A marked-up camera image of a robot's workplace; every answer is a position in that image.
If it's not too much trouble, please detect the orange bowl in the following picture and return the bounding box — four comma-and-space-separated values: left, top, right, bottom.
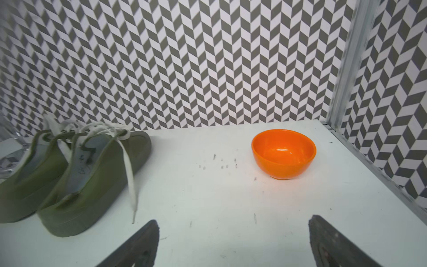
251, 129, 317, 180

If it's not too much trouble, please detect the grey-blue insole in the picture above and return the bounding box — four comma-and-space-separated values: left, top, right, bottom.
64, 135, 109, 196
14, 130, 51, 182

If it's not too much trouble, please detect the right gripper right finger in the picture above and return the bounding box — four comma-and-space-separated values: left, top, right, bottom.
309, 215, 380, 267

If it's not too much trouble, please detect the olive green shoe with laces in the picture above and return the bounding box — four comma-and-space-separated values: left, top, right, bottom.
1, 113, 83, 224

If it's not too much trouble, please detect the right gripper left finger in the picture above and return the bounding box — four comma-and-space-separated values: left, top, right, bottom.
97, 220, 160, 267

